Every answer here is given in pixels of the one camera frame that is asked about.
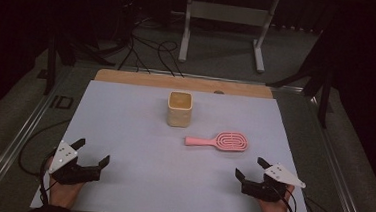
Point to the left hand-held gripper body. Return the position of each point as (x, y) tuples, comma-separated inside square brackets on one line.
[(67, 172)]

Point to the wooden table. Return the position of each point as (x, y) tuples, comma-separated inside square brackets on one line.
[(151, 79)]

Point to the white metal stand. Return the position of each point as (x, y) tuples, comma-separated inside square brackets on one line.
[(229, 13)]

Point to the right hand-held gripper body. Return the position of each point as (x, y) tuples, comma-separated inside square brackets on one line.
[(263, 189)]

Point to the person's left hand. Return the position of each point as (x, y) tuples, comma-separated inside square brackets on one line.
[(64, 194)]

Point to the pale lavender table mat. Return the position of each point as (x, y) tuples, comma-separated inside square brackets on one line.
[(144, 169)]

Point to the beige square cup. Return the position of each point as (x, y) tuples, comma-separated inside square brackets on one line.
[(179, 113)]

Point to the black stand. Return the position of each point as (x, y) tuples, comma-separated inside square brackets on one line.
[(50, 63), (325, 95)]

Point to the metal floor rail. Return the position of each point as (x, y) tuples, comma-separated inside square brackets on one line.
[(12, 147), (335, 169)]

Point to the pink hairbrush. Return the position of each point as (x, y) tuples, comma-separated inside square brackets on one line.
[(230, 141)]

